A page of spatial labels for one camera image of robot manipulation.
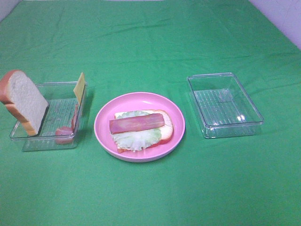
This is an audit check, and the toy bread slice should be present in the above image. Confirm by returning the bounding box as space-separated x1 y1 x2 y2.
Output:
0 70 48 136
117 110 174 153

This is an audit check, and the toy bacon strip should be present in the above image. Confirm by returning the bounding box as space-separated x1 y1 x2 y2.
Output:
55 104 78 145
109 113 165 134

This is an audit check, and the green toy lettuce leaf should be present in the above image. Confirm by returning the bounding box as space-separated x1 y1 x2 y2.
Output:
111 110 163 152

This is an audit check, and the yellow toy cheese slice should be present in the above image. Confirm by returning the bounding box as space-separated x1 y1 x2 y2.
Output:
73 72 86 106

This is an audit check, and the pink round plate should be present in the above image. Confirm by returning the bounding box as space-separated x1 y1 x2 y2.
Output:
94 92 185 162

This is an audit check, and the green tablecloth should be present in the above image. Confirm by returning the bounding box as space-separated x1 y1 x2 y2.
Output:
0 0 301 226

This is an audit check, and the right clear plastic tray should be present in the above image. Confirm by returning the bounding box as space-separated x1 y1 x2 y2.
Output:
187 73 264 139

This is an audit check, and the clear plastic tray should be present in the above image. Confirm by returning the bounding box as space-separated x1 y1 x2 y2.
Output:
9 81 87 152
187 73 264 139

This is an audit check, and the left clear plastic tray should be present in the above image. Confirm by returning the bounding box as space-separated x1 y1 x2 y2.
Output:
9 81 87 152

